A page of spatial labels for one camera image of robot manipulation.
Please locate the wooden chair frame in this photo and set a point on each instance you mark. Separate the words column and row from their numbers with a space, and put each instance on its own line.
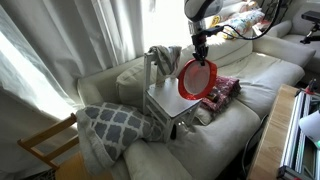
column 35, row 143

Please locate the grey white patterned pillow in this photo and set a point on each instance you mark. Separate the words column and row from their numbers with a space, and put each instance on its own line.
column 106, row 130

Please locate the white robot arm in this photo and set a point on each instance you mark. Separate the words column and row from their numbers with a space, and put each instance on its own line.
column 196, row 11

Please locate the orange bowler hat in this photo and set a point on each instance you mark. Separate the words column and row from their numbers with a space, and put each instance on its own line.
column 197, row 79

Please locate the grey curtain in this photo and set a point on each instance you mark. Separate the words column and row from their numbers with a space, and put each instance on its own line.
column 48, row 46

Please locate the beige sofa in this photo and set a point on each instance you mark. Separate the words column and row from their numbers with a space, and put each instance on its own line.
column 203, row 150
column 295, row 29

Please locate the striped grey towel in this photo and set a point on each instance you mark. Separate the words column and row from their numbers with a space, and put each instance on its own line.
column 167, row 58

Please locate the light wooden table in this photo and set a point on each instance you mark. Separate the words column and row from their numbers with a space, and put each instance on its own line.
column 269, row 152

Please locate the red patterned blanket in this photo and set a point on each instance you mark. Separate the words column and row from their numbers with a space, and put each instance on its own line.
column 226, row 88

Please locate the small white wooden chair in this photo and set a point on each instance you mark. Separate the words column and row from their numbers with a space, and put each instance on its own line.
column 162, row 101

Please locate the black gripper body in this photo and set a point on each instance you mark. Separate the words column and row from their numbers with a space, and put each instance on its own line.
column 199, row 40

